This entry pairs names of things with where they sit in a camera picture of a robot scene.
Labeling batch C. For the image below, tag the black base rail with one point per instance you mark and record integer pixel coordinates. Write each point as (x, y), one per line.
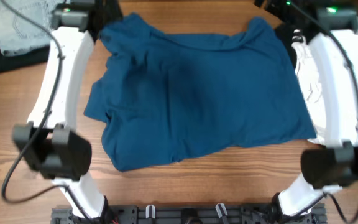
(244, 214)

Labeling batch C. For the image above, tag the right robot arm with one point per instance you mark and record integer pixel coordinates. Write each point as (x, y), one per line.
(331, 32)

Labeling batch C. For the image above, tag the dark blue polo shirt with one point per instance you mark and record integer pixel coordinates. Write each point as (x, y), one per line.
(169, 97)

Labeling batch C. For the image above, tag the black garment under white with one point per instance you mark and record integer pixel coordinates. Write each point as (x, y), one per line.
(285, 33)

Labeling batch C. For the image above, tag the white crumpled garment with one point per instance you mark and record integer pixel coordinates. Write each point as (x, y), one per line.
(312, 87)

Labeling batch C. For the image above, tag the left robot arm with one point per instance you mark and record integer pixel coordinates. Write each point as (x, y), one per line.
(48, 141)

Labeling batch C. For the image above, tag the light blue denim jeans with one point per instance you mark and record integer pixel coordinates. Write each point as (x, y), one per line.
(17, 36)

